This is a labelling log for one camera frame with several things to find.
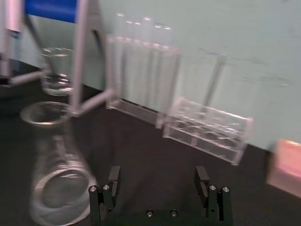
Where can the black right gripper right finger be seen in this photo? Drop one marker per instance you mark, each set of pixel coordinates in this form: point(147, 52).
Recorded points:
point(215, 202)

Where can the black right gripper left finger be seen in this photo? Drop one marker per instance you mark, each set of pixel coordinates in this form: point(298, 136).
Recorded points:
point(107, 200)

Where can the clear glass conical flask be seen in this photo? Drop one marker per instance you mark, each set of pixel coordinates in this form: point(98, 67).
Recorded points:
point(58, 188)

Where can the black table cloth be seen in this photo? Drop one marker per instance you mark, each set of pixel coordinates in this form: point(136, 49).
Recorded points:
point(152, 150)

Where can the low clear test tube rack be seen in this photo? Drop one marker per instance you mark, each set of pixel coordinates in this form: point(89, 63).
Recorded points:
point(207, 131)

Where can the pale pink box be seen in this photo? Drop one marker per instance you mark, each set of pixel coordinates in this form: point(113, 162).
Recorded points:
point(285, 164)

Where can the tall clear test tube rack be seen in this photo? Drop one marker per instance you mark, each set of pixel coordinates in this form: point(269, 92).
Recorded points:
point(141, 110)

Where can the clear glass test tube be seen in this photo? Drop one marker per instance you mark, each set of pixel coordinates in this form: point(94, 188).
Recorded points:
point(137, 63)
point(215, 80)
point(117, 58)
point(128, 61)
point(147, 63)

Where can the clear glass beaker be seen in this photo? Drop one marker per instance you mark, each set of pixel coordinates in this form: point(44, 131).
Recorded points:
point(57, 77)

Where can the blue panel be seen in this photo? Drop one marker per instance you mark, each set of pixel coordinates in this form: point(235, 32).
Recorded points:
point(51, 9)

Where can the silver metal device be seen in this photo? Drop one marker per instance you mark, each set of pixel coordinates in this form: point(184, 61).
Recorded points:
point(11, 18)

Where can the grey metal stand frame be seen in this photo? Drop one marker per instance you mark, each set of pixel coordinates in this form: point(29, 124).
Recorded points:
point(78, 70)

